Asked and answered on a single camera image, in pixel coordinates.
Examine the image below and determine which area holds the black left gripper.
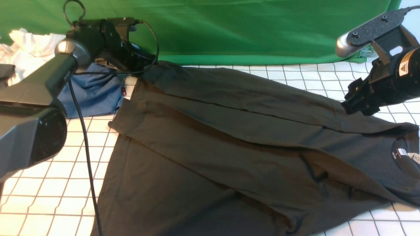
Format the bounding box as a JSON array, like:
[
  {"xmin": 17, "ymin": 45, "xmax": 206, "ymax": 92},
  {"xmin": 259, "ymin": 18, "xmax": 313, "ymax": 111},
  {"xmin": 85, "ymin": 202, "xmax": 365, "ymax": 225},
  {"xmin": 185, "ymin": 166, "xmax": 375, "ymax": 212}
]
[{"xmin": 96, "ymin": 20, "xmax": 158, "ymax": 74}]

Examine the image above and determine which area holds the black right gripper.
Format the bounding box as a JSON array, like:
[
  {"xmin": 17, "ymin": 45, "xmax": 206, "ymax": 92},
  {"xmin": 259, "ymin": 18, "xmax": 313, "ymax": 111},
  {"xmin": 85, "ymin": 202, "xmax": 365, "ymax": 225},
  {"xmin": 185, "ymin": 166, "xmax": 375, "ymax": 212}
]
[{"xmin": 341, "ymin": 70, "xmax": 392, "ymax": 116}]

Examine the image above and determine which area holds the dark gray long-sleeved shirt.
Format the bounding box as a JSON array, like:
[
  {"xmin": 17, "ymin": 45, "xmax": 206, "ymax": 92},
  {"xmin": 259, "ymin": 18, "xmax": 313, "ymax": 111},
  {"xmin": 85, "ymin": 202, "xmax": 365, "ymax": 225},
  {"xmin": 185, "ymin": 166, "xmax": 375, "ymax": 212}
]
[{"xmin": 98, "ymin": 61, "xmax": 419, "ymax": 236}]

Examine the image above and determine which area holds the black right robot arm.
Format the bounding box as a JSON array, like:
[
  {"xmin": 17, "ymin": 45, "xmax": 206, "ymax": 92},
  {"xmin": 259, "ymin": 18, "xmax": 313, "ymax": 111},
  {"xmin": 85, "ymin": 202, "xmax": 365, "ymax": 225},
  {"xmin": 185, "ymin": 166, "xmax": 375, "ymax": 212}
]
[{"xmin": 341, "ymin": 48, "xmax": 420, "ymax": 116}]

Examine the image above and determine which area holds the blue shirt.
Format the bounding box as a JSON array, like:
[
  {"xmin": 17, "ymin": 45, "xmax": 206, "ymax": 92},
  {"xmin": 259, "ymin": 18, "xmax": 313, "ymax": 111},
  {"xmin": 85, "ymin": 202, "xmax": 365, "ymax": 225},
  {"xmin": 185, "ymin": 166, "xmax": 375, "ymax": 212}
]
[{"xmin": 72, "ymin": 63, "xmax": 125, "ymax": 117}]

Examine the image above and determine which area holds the white shirt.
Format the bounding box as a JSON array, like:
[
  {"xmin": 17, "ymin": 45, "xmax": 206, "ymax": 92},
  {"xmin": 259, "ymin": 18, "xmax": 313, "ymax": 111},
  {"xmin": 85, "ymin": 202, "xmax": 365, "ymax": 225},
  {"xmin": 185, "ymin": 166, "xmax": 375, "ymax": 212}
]
[{"xmin": 0, "ymin": 29, "xmax": 65, "ymax": 86}]

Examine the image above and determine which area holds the metal binder clip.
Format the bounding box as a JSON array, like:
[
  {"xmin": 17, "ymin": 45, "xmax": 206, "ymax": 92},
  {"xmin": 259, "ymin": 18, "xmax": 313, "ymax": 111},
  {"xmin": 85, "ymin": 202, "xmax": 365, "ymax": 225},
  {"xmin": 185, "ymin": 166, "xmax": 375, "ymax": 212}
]
[{"xmin": 359, "ymin": 45, "xmax": 377, "ymax": 58}]

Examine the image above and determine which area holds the green backdrop cloth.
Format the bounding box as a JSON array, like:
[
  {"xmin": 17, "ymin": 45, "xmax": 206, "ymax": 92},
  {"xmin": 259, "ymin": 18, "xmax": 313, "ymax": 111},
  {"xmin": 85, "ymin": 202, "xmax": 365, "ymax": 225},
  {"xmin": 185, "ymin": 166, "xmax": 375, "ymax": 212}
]
[{"xmin": 0, "ymin": 0, "xmax": 403, "ymax": 66}]

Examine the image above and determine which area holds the dark garment at left edge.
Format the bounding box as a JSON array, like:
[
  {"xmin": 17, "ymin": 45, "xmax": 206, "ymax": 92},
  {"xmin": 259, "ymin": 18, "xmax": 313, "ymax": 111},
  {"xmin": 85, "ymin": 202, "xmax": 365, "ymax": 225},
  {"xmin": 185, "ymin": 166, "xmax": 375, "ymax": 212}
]
[{"xmin": 0, "ymin": 63, "xmax": 15, "ymax": 90}]

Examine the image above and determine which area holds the white grid tablecloth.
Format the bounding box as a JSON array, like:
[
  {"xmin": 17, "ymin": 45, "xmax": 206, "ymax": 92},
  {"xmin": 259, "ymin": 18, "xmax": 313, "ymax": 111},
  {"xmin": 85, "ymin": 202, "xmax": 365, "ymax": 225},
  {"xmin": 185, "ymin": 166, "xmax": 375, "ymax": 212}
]
[{"xmin": 1, "ymin": 58, "xmax": 420, "ymax": 236}]

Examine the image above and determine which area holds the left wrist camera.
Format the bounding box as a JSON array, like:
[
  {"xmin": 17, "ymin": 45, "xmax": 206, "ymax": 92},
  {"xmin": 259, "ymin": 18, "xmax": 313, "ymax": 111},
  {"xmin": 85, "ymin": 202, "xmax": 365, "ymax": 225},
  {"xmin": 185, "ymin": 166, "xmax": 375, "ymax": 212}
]
[{"xmin": 71, "ymin": 17, "xmax": 141, "ymax": 41}]

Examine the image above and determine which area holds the black left camera cable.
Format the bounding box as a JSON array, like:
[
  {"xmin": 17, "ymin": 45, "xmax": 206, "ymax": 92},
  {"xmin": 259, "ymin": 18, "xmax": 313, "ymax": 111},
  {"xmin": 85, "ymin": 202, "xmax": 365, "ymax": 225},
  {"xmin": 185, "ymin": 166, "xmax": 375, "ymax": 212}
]
[{"xmin": 62, "ymin": 0, "xmax": 160, "ymax": 236}]

